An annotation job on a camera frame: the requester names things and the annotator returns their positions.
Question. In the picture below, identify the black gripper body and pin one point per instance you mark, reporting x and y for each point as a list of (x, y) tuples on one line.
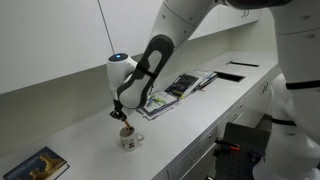
[(117, 113)]

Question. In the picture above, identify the white printed mug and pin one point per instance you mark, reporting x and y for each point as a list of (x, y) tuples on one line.
[(130, 139)]

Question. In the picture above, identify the white green magazine stack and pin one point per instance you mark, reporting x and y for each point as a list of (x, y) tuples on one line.
[(157, 104)]

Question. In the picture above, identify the dark blue magazine stack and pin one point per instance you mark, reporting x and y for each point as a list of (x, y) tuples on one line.
[(186, 83)]

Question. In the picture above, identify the white upper cabinet right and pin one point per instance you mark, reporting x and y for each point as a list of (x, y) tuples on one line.
[(130, 23)]

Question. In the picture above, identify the white cabinet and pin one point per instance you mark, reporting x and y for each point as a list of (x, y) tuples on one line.
[(130, 23), (41, 40)]

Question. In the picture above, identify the blue hardcover book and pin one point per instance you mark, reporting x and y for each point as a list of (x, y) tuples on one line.
[(43, 165)]

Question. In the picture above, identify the white lower cabinet drawers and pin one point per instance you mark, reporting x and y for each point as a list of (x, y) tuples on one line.
[(189, 139)]

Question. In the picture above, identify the black orange clamp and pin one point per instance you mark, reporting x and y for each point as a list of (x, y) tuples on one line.
[(223, 143)]

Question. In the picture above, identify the white upper cabinet left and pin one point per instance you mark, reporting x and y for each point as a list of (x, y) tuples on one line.
[(41, 40)]

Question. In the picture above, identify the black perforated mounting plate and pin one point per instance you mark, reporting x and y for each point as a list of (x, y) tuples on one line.
[(238, 165)]

